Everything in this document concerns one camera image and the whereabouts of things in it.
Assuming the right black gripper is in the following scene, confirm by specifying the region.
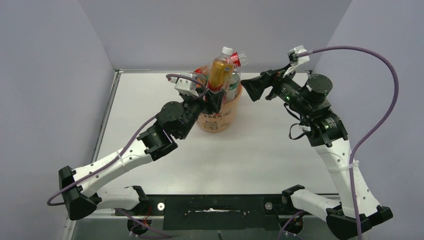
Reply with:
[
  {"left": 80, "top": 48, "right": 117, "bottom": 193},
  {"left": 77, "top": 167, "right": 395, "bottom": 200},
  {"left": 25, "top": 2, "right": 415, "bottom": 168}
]
[{"left": 240, "top": 62, "right": 313, "bottom": 117}]

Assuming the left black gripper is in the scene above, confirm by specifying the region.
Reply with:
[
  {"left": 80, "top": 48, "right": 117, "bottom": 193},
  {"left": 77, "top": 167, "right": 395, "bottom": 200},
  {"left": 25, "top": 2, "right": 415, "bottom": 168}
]
[{"left": 177, "top": 86, "right": 223, "bottom": 140}]

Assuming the orange cartoon plastic bin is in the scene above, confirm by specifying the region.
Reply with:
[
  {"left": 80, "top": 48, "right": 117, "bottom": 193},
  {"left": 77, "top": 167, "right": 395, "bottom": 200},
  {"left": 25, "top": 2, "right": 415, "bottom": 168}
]
[{"left": 196, "top": 85, "right": 243, "bottom": 133}]

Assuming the green label bottle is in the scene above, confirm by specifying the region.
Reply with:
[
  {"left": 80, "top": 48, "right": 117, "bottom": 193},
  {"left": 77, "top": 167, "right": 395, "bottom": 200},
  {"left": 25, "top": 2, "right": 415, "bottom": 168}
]
[{"left": 225, "top": 72, "right": 241, "bottom": 104}]

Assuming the red cap clear bottle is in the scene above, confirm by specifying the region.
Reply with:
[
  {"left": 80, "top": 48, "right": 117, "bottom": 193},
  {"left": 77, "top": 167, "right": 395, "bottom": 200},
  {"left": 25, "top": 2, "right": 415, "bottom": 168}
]
[{"left": 230, "top": 51, "right": 249, "bottom": 69}]

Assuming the red white label bottle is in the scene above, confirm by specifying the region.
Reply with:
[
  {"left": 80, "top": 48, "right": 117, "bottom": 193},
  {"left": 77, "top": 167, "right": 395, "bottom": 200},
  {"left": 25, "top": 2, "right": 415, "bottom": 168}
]
[{"left": 194, "top": 65, "right": 210, "bottom": 79}]

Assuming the red gold drink bottle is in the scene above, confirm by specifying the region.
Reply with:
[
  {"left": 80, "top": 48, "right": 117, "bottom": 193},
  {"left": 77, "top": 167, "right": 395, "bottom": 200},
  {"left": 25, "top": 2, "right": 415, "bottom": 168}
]
[{"left": 207, "top": 46, "right": 234, "bottom": 92}]

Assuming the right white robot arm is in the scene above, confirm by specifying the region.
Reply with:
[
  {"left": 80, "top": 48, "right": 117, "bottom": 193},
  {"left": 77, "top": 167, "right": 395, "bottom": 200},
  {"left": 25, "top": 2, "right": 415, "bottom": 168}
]
[{"left": 240, "top": 69, "right": 393, "bottom": 240}]

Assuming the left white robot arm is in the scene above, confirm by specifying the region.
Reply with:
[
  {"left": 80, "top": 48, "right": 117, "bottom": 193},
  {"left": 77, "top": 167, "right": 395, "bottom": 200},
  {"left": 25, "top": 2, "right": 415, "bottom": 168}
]
[{"left": 58, "top": 90, "right": 225, "bottom": 221}]

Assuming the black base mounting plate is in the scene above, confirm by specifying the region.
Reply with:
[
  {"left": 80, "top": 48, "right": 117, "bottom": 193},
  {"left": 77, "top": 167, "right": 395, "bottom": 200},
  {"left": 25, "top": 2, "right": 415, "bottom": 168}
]
[{"left": 125, "top": 194, "right": 297, "bottom": 231}]

